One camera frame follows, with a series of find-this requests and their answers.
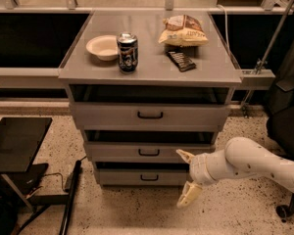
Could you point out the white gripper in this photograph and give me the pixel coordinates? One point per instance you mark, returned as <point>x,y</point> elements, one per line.
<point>198,168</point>

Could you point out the grey bottom drawer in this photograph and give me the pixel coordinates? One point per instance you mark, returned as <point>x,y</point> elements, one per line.
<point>115,177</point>

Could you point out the grey drawer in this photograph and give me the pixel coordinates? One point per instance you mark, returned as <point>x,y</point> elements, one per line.
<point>115,177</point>
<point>116,152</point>
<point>149,117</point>

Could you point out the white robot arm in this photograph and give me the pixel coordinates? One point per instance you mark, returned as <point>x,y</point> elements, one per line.
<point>240,158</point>

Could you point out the grey middle drawer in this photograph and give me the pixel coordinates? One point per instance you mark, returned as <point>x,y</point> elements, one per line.
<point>116,152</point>

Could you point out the grey drawer cabinet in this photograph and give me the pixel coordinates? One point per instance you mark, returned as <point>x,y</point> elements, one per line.
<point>156,79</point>

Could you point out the grey top drawer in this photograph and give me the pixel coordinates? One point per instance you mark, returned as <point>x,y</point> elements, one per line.
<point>149,117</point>

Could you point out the black office chair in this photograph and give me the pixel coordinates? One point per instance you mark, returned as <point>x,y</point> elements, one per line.
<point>280,125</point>

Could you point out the dark chocolate bar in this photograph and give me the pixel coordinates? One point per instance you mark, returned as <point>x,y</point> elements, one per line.
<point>183,62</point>

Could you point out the black pole on floor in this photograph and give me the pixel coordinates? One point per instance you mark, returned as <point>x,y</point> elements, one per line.
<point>70,201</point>

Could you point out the dark soda can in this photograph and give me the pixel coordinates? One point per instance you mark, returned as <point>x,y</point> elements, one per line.
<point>128,52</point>

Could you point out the yellow chip bag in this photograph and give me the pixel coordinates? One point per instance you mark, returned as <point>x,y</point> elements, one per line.
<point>183,31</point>

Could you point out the white paper bowl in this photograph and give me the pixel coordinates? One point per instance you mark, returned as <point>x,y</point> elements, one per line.
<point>103,47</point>

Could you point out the black side table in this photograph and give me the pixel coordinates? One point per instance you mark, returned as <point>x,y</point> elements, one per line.
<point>20,141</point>

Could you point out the metal diagonal rod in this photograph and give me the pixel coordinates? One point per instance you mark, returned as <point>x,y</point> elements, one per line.
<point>259,77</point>

